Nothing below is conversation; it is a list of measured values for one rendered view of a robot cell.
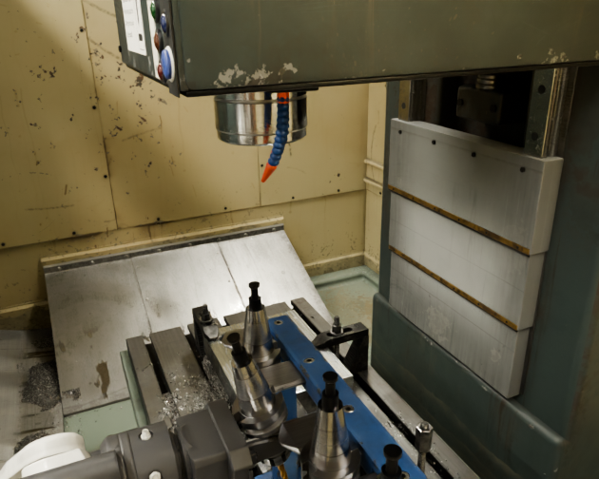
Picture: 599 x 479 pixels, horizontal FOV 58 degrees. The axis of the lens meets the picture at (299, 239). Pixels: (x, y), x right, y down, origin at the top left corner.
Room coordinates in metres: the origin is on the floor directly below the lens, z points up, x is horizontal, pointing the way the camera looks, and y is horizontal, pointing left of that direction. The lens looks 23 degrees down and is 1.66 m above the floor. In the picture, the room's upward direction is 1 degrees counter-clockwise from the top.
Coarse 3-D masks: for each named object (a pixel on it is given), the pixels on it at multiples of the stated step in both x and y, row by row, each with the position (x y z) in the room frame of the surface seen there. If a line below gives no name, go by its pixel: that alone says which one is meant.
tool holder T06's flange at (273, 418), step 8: (280, 392) 0.54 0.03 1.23; (280, 400) 0.52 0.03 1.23; (232, 408) 0.53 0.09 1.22; (272, 408) 0.51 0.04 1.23; (280, 408) 0.51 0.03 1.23; (240, 416) 0.52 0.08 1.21; (264, 416) 0.50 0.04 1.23; (272, 416) 0.50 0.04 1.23; (280, 416) 0.52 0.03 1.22; (240, 424) 0.52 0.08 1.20; (248, 424) 0.50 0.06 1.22; (256, 424) 0.50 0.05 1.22; (264, 424) 0.50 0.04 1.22; (272, 424) 0.51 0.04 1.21; (248, 432) 0.50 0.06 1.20; (256, 432) 0.50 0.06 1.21; (264, 432) 0.50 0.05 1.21; (272, 432) 0.50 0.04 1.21
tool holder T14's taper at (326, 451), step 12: (324, 420) 0.43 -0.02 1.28; (336, 420) 0.43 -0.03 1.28; (324, 432) 0.43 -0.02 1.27; (336, 432) 0.43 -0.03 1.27; (312, 444) 0.44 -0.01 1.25; (324, 444) 0.43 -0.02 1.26; (336, 444) 0.43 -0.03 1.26; (348, 444) 0.44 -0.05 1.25; (312, 456) 0.43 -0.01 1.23; (324, 456) 0.42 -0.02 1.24; (336, 456) 0.42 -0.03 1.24; (348, 456) 0.43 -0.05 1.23; (324, 468) 0.42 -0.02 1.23; (336, 468) 0.42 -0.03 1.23
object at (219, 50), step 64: (192, 0) 0.58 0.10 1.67; (256, 0) 0.61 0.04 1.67; (320, 0) 0.64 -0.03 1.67; (384, 0) 0.67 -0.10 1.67; (448, 0) 0.70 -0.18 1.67; (512, 0) 0.74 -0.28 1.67; (576, 0) 0.79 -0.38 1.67; (128, 64) 0.90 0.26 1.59; (192, 64) 0.58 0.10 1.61; (256, 64) 0.60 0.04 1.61; (320, 64) 0.64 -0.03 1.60; (384, 64) 0.67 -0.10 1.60; (448, 64) 0.71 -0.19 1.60; (512, 64) 0.75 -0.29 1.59; (576, 64) 0.80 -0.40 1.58
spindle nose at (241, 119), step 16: (224, 96) 0.89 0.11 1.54; (240, 96) 0.88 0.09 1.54; (256, 96) 0.87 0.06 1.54; (272, 96) 0.88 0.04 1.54; (304, 96) 0.93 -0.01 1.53; (224, 112) 0.89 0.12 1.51; (240, 112) 0.88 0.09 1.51; (256, 112) 0.87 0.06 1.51; (272, 112) 0.87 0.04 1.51; (304, 112) 0.92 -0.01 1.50; (224, 128) 0.90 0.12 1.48; (240, 128) 0.88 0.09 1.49; (256, 128) 0.87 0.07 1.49; (272, 128) 0.87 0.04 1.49; (288, 128) 0.89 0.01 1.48; (304, 128) 0.93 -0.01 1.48; (240, 144) 0.88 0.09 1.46; (256, 144) 0.88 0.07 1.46; (272, 144) 0.88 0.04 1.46
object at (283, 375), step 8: (288, 360) 0.63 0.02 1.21; (264, 368) 0.61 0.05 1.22; (272, 368) 0.61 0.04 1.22; (280, 368) 0.61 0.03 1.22; (288, 368) 0.61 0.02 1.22; (296, 368) 0.61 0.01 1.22; (264, 376) 0.59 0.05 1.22; (272, 376) 0.59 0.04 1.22; (280, 376) 0.59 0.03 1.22; (288, 376) 0.59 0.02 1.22; (296, 376) 0.59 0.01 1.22; (272, 384) 0.58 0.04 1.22; (280, 384) 0.58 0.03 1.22; (288, 384) 0.58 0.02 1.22; (296, 384) 0.58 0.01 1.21
